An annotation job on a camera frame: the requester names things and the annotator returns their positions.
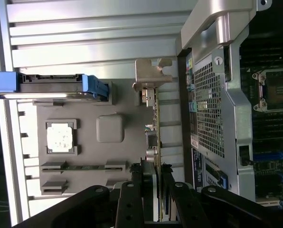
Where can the green RAM stick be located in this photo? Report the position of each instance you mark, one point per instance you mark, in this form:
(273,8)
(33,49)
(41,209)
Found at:
(84,167)

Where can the silver CPU chip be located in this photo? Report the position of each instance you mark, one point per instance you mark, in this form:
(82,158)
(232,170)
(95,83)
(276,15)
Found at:
(60,137)

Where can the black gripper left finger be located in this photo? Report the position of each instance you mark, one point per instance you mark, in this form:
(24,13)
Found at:
(129,209)

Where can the grey parts rack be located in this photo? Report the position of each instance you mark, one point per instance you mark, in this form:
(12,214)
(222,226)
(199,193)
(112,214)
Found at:
(89,156)

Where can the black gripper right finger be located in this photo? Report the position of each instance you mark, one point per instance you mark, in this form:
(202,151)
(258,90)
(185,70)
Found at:
(189,209)

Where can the blue card retention clip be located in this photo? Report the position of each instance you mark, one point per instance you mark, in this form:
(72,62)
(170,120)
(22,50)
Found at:
(223,180)

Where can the open PC case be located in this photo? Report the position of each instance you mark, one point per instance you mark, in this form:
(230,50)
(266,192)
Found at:
(236,99)

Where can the CPU socket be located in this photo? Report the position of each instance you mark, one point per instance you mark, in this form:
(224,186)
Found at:
(279,90)

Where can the green motherboard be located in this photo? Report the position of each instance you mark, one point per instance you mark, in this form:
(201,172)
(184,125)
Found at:
(274,147)

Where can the hard drive with blue caddy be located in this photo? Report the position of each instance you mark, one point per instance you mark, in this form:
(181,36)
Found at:
(1,82)

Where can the silver hard disk drive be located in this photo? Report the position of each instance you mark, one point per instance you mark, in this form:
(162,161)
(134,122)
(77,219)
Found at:
(49,88)

